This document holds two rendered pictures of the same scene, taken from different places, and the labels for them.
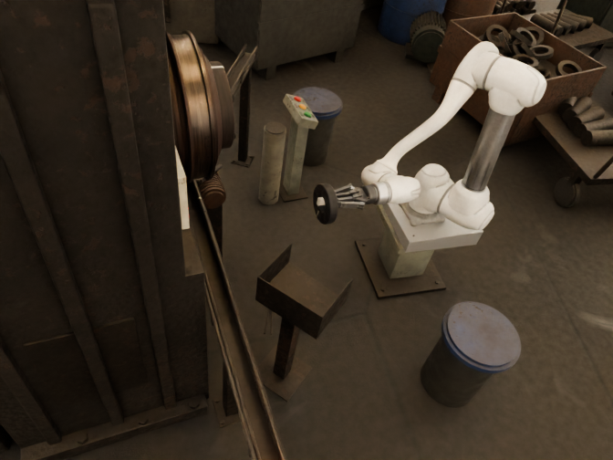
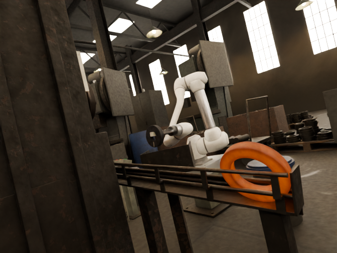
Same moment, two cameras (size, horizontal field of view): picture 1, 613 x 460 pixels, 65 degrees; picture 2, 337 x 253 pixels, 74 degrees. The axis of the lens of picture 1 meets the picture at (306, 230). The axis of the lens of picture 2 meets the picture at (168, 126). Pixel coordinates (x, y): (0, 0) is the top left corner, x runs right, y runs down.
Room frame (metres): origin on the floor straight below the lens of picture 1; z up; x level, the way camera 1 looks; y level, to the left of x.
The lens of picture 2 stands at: (-0.16, 0.31, 0.82)
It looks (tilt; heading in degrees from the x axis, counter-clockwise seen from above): 0 degrees down; 342
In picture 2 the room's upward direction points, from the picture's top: 13 degrees counter-clockwise
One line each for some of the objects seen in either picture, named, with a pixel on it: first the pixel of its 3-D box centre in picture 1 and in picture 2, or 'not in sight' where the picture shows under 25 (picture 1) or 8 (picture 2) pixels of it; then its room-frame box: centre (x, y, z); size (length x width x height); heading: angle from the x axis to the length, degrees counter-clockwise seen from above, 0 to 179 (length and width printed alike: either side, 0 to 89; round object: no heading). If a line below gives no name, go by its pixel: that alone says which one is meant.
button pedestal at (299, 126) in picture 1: (296, 151); (127, 186); (2.27, 0.14, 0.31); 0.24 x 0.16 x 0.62; 29
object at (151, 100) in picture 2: not in sight; (152, 125); (6.43, -1.30, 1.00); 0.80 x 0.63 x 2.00; 34
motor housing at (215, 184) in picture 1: (208, 215); not in sight; (1.67, 0.50, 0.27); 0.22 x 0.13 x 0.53; 29
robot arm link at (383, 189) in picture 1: (379, 193); (175, 130); (1.46, -0.25, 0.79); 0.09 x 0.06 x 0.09; 30
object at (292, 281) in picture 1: (294, 332); (181, 210); (1.04, -0.03, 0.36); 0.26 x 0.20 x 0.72; 64
